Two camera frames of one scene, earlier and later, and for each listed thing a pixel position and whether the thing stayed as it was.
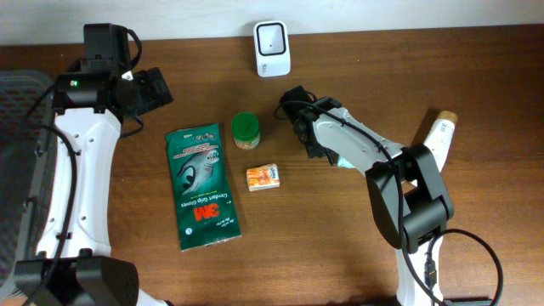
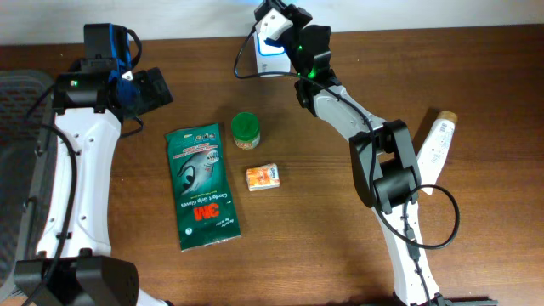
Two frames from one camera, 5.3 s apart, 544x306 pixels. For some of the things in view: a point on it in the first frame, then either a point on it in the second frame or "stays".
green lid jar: [246, 130] stays
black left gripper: [155, 88] stays
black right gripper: [317, 148] → [301, 14]
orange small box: [263, 177] stays
